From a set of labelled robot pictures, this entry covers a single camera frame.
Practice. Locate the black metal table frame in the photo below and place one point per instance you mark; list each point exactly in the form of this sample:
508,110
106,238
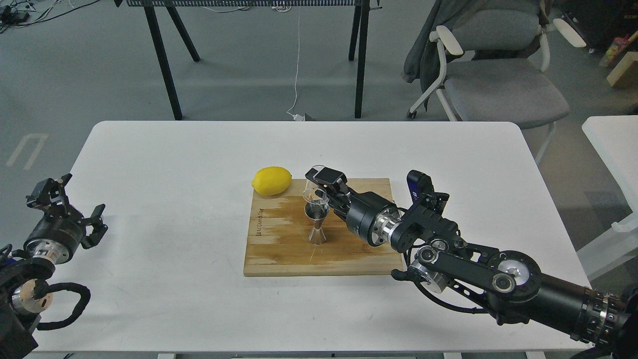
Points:
205,63

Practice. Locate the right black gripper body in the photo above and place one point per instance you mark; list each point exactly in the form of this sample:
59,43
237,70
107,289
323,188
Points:
371,217

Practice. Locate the steel jigger measuring cup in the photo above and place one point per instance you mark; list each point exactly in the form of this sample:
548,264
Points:
317,214

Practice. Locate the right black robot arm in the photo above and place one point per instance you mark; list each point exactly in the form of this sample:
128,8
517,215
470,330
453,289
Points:
475,279

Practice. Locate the cardboard box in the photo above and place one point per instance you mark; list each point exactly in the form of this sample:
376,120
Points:
625,73

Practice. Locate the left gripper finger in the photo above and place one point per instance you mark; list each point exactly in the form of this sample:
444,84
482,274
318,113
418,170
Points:
50,197
99,228

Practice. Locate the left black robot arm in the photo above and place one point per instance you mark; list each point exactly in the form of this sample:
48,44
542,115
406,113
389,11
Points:
24,275

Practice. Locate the wooden cutting board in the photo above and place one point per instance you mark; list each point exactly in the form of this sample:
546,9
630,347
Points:
278,242

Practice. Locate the grey office chair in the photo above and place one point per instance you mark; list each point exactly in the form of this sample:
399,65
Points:
492,68

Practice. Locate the clear glass cup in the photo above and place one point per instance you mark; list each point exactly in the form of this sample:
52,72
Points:
315,194

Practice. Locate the yellow lemon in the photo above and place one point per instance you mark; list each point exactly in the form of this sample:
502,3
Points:
271,181

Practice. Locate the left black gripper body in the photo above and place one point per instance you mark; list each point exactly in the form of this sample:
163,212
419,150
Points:
55,239

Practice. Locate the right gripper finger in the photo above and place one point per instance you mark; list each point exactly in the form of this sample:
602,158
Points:
340,202
333,182

